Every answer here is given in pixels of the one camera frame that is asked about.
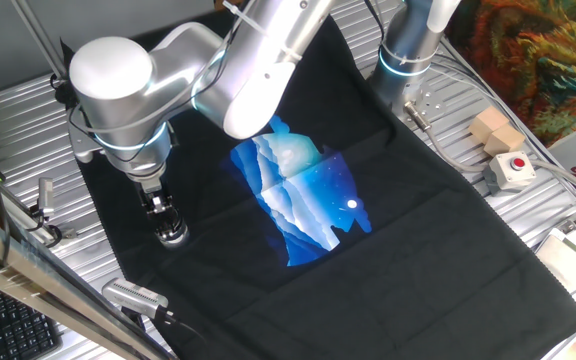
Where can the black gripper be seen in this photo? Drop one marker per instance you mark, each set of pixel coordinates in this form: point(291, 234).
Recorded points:
point(154, 192)

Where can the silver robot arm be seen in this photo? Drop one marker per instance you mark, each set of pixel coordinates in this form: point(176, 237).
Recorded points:
point(118, 95)

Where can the black keyboard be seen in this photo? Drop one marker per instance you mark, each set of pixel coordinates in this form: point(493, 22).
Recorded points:
point(18, 327)

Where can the black cloth with blue print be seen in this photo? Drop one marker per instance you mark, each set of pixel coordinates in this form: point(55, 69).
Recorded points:
point(368, 260)

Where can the thin metal rod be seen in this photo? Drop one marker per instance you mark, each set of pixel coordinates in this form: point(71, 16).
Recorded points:
point(38, 40)

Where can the light wooden block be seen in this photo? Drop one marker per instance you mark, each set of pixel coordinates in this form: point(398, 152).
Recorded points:
point(488, 122)
point(505, 141)

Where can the grey emergency stop button box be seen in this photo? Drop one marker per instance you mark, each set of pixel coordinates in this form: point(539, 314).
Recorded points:
point(510, 172)

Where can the colourful painted cloth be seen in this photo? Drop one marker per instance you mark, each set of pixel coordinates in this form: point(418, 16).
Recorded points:
point(533, 60)

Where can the white flat device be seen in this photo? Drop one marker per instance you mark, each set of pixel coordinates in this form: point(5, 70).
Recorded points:
point(573, 260)

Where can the silver camera with label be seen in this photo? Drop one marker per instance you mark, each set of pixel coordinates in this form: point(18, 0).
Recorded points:
point(133, 296)

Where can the small silver camera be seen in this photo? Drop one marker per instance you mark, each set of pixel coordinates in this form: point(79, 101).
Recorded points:
point(45, 196)

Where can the aluminium frame beam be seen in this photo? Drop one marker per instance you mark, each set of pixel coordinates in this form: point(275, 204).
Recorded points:
point(28, 272)

